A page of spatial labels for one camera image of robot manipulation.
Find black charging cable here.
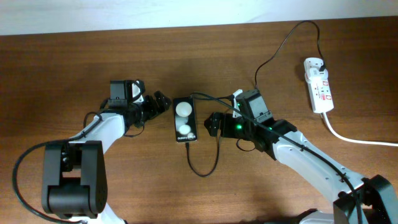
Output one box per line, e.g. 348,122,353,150
185,20,327,178

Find black smartphone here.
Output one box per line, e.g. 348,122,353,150
173,96,198,143

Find white power strip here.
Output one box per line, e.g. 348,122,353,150
303,57,334,114

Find white power strip cord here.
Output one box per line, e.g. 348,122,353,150
320,112,398,147

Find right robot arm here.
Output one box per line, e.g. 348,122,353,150
204,90,397,223

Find white charger adapter plug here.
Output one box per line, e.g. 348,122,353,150
305,68,328,83

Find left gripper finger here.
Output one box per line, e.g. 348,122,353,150
143,95,160,120
154,91,172,114

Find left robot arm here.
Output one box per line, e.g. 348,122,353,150
42,80,171,223

